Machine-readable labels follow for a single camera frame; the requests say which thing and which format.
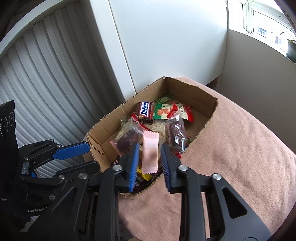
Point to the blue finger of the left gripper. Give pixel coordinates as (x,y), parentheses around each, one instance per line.
(89,168)
(70,151)

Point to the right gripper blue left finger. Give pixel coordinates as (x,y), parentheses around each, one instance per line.
(129,163)

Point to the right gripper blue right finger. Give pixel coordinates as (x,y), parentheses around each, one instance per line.
(170,164)

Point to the yellow candy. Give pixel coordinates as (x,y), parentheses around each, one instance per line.
(146,177)

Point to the pink wafer candy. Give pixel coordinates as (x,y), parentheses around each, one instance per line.
(150,152)

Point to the small dried fruit bag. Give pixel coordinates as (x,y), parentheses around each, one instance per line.
(176,135)

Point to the brown cardboard box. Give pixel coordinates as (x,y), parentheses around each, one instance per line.
(202,104)

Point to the red green jerky snack pouch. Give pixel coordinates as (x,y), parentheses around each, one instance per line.
(165,111)

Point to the brown Snickers bar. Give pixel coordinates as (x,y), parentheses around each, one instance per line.
(144,111)

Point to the green candy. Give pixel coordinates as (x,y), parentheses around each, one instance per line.
(164,99)

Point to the dark date snack clear bag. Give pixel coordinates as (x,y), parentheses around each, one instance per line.
(130,132)

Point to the pink blanket table cover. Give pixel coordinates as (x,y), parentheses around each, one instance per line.
(250,157)

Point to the white ribbed radiator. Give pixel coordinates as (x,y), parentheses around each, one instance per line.
(55,73)

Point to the white cabinet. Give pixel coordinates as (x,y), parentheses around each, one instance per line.
(141,41)

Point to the potted spider plant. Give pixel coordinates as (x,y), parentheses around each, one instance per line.
(291,49)

